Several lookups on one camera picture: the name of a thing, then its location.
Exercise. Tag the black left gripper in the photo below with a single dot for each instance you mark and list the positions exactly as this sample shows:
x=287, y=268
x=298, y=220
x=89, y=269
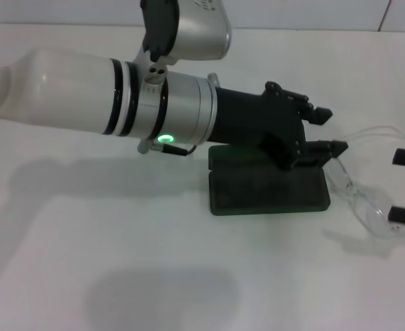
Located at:
x=250, y=117

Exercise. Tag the clear white glasses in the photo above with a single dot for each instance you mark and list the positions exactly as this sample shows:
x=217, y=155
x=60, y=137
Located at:
x=371, y=210

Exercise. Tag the dark green glasses case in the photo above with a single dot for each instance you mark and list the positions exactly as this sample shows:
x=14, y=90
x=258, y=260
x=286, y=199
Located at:
x=267, y=193

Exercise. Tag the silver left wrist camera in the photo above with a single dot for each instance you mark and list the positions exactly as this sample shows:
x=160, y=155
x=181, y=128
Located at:
x=202, y=31

